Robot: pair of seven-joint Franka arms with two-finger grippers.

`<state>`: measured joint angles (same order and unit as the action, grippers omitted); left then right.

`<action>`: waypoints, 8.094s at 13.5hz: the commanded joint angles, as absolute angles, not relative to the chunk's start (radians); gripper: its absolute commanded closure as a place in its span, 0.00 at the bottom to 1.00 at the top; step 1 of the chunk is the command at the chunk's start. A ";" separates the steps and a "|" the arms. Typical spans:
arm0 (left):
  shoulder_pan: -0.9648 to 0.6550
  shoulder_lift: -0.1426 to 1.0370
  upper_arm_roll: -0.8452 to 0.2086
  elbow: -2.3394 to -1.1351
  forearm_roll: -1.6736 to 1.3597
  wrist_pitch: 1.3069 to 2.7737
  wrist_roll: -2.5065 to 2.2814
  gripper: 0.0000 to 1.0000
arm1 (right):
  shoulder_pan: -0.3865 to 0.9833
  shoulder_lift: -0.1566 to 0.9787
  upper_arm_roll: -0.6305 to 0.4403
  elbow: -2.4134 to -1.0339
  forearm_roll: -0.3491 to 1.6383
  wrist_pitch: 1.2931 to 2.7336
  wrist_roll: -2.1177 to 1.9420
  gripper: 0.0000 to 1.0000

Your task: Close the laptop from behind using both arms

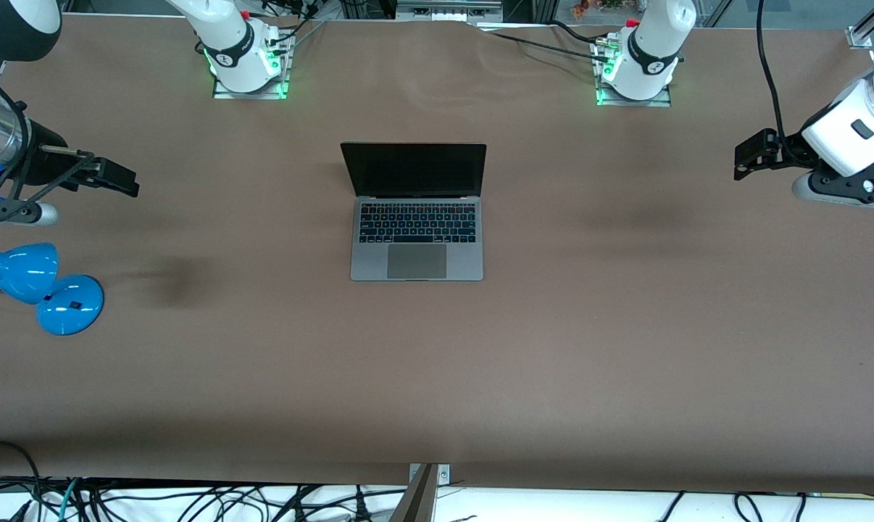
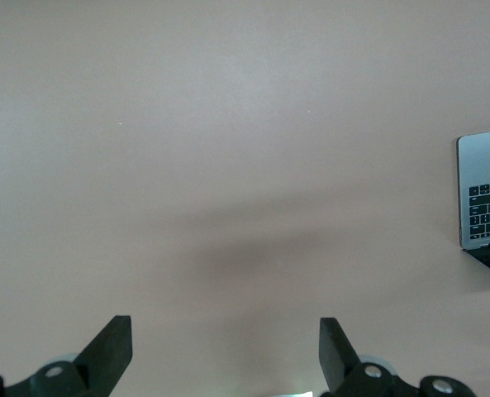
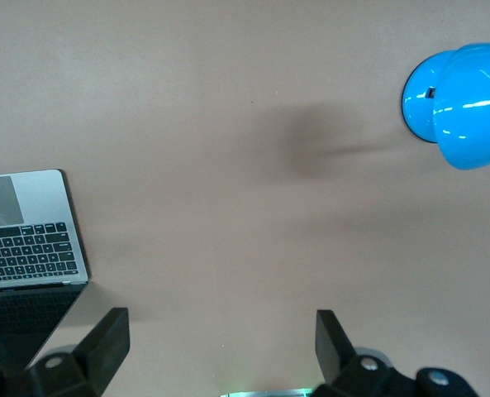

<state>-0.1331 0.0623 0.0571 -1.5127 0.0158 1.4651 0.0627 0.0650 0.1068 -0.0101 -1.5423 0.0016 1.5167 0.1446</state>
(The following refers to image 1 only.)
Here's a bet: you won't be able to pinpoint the grey laptop with black keyboard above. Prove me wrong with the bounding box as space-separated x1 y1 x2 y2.
340 141 488 282

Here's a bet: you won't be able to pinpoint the blue desk lamp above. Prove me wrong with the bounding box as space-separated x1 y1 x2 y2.
0 242 106 336

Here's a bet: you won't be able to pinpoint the aluminium corner profile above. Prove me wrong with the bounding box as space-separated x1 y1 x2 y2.
846 0 874 50

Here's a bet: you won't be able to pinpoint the orange background object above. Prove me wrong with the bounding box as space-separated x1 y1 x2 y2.
571 0 626 17

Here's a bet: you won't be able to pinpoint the brown table cover sheet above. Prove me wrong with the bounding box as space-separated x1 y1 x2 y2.
0 13 874 495

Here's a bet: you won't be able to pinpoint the grey metal box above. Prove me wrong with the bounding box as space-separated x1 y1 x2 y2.
396 0 504 22

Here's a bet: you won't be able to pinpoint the dark angled beam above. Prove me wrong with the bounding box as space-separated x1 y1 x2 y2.
388 464 439 522

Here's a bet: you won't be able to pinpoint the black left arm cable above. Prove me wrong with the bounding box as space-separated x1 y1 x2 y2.
756 0 796 157

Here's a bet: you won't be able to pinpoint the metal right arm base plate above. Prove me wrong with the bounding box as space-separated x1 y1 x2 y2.
212 29 293 100

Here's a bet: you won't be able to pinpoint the short black table cable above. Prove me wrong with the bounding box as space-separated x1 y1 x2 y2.
549 20 612 46

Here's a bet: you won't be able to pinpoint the black base connector cables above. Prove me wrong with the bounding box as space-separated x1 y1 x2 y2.
259 0 329 55

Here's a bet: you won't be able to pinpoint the long black table cable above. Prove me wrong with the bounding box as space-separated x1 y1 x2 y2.
479 29 615 66

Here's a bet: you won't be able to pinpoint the thick black looped cable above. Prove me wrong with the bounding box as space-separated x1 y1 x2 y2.
0 439 43 522

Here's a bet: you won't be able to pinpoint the teal cable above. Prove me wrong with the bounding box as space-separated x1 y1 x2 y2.
59 477 83 522

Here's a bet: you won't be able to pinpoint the metal table edge bracket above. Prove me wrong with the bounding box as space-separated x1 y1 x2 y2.
408 463 451 485

